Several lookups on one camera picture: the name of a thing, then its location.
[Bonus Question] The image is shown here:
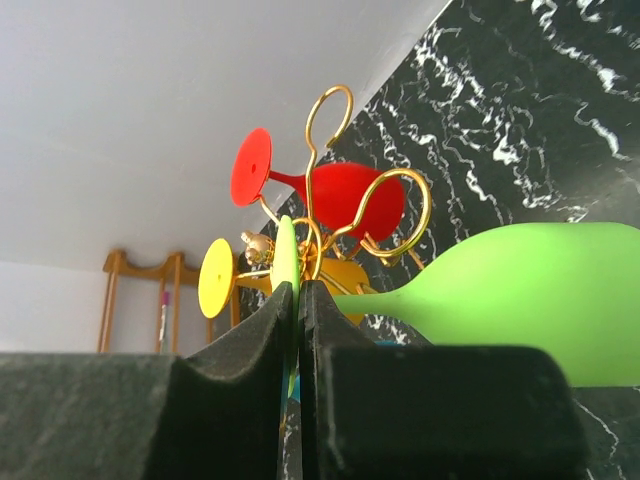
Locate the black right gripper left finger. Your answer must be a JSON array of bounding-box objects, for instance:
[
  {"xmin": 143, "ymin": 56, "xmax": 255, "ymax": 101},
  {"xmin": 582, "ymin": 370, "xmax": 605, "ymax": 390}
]
[{"xmin": 1, "ymin": 283, "xmax": 293, "ymax": 479}]

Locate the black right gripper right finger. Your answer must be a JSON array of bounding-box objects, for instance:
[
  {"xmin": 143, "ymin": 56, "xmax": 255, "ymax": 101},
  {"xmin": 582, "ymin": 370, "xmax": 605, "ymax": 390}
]
[{"xmin": 299, "ymin": 281, "xmax": 589, "ymax": 479}]

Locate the red wine glass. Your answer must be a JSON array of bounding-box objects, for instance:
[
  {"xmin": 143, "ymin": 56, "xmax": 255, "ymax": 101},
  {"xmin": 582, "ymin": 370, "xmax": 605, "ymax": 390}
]
[{"xmin": 231, "ymin": 128, "xmax": 405, "ymax": 242}]

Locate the green wine glass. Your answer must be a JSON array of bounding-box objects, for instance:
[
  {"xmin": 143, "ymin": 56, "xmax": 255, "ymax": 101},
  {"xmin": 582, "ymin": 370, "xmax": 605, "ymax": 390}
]
[{"xmin": 269, "ymin": 214, "xmax": 640, "ymax": 399}]

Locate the blue wine glass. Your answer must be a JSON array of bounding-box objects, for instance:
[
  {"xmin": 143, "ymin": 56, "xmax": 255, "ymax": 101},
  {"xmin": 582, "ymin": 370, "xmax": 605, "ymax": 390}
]
[{"xmin": 289, "ymin": 376, "xmax": 300, "ymax": 402}]

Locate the yellow wine glass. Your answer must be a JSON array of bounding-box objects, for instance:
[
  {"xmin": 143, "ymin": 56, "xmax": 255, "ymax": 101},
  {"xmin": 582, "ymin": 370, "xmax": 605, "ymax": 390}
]
[{"xmin": 198, "ymin": 238, "xmax": 370, "ymax": 319}]

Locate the purple capped marker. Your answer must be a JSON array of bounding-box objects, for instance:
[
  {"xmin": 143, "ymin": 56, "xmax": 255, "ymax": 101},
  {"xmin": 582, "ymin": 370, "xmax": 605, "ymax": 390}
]
[{"xmin": 158, "ymin": 291, "xmax": 170, "ymax": 353}]

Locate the wooden stepped shelf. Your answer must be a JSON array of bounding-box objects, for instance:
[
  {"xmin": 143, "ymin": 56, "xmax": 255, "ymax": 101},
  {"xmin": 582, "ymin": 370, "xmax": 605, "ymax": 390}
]
[{"xmin": 96, "ymin": 249, "xmax": 239, "ymax": 353}]

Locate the gold wire wine glass rack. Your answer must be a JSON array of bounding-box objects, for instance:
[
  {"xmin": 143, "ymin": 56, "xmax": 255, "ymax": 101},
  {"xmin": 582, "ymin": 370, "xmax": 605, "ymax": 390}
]
[{"xmin": 230, "ymin": 84, "xmax": 433, "ymax": 295}]

